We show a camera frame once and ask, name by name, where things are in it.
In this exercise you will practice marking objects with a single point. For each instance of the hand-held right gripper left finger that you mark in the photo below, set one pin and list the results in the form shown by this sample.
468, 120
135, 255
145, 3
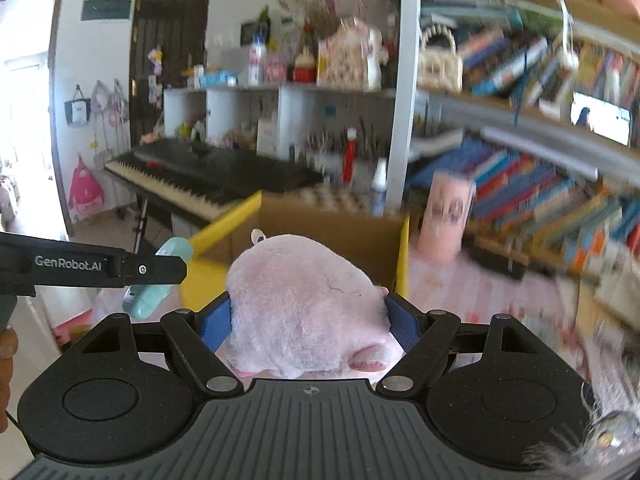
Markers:
216, 321

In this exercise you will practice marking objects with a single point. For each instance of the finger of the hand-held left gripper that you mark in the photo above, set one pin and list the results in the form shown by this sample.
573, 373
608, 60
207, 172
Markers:
155, 270

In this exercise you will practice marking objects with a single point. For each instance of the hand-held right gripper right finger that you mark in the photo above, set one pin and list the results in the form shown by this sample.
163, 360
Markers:
404, 321

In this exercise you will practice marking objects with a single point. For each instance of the pink plush toy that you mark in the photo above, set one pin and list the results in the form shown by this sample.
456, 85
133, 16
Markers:
300, 300

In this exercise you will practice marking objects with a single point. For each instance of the yellow cardboard box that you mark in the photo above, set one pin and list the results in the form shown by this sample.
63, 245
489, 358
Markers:
320, 225

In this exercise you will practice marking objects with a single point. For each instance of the person's left hand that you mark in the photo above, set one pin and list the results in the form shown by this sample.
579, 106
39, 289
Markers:
7, 375

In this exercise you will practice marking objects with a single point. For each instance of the black keyboard stand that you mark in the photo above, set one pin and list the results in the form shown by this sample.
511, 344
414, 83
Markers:
141, 225

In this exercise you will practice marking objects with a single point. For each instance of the pink backpack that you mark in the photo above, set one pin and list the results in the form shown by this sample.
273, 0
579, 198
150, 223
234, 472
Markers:
86, 192

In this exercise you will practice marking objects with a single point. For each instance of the pink checked tablecloth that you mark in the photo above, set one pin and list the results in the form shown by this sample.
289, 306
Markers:
480, 300

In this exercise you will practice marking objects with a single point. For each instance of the pink cylindrical container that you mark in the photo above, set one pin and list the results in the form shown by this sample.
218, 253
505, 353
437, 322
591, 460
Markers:
445, 220

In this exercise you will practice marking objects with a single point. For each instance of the black electronic keyboard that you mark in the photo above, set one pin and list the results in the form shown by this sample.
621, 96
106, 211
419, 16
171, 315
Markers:
210, 175

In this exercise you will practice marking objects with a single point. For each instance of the dark pencil case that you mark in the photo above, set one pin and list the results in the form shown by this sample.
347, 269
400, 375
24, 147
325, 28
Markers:
500, 260

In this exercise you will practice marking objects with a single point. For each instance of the white spray bottle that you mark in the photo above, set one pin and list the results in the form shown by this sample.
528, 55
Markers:
378, 190

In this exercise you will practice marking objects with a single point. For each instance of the black and white tote bag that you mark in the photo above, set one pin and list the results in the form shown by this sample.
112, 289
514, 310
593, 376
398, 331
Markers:
77, 110

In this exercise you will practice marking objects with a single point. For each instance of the pink hanging bags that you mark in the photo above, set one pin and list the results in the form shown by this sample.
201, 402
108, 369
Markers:
110, 105

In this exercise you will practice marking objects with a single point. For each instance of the red bottle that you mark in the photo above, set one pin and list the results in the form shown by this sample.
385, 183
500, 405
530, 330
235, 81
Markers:
349, 157

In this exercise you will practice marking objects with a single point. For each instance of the white box with red print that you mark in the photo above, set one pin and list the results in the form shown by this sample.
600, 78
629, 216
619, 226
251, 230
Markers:
266, 137

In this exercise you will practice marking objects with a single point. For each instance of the pen holders with pens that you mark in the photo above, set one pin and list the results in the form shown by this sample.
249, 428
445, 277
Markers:
327, 155

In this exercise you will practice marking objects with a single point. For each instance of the row of colourful books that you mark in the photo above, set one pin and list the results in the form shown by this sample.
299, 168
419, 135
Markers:
540, 195

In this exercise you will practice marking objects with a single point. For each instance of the light blue box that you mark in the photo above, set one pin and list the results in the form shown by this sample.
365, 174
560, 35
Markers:
217, 79

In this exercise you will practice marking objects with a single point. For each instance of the grey fluffy pompom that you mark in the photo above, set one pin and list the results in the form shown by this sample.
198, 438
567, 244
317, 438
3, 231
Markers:
600, 425

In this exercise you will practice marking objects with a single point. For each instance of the white plastic bottle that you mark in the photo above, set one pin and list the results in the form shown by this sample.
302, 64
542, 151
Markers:
257, 62

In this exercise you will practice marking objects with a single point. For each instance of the small pink box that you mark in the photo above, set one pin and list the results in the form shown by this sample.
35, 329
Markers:
275, 69

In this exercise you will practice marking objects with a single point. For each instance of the dark wooden door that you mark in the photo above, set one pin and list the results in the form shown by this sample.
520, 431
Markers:
170, 35

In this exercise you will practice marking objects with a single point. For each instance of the white shelf unit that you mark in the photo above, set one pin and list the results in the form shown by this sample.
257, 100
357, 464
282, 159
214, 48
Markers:
405, 85

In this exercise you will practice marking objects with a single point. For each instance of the red round jar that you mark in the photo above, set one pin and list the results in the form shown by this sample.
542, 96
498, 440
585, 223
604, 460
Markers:
304, 67

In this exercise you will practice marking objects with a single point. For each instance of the white quilted handbag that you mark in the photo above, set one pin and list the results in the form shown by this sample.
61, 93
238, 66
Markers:
440, 65

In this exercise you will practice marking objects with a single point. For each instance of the pink floral bag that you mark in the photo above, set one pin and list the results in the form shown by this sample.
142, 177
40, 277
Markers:
347, 60

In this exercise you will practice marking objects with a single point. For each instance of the row of slanted books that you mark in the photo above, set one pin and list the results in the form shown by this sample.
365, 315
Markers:
520, 65

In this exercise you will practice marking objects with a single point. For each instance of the phone with lit screen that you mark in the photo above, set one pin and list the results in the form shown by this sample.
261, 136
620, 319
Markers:
600, 117

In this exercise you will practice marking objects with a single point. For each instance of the white hanging charm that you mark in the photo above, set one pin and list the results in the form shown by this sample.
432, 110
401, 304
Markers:
569, 59

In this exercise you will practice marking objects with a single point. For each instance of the dark green wall sign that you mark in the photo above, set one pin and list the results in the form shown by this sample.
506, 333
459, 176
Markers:
106, 10

